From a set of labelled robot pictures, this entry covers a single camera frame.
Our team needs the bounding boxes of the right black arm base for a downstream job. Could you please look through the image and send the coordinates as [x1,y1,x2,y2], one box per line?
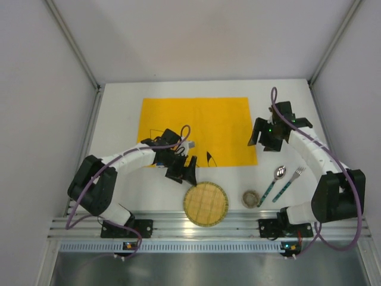
[258,208,313,241]

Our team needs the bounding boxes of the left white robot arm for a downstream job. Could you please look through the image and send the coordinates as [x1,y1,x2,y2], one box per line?
[67,129,197,229]

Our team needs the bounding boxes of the fork with teal handle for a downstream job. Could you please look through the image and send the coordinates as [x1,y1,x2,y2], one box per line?
[272,167,305,203]

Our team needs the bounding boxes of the white slotted cable duct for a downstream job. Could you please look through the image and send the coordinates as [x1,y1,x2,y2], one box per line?
[60,240,299,254]

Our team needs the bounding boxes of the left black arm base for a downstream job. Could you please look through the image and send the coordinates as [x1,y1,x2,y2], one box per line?
[100,219,154,239]

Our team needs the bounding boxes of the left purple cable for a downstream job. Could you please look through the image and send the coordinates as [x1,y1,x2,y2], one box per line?
[65,125,191,260]

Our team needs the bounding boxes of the round woven bamboo plate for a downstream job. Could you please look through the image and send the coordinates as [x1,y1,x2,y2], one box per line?
[183,181,229,227]

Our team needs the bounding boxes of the purple cable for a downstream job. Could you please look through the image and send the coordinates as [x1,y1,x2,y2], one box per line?
[270,86,364,260]
[65,125,191,260]

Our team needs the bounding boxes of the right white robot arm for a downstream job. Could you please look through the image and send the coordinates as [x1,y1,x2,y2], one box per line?
[248,101,366,227]

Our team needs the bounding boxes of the small round glass cup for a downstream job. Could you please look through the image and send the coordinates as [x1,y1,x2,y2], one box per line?
[242,190,260,209]

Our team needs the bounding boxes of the spoon with teal handle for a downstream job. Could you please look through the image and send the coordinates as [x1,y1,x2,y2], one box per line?
[257,166,286,207]

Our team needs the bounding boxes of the yellow cloth placemat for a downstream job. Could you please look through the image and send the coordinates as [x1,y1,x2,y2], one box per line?
[138,97,258,167]

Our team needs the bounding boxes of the aluminium mounting rail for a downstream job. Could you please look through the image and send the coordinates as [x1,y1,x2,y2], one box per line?
[47,210,372,239]

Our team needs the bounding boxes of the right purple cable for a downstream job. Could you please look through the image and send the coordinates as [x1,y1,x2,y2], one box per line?
[270,86,364,260]

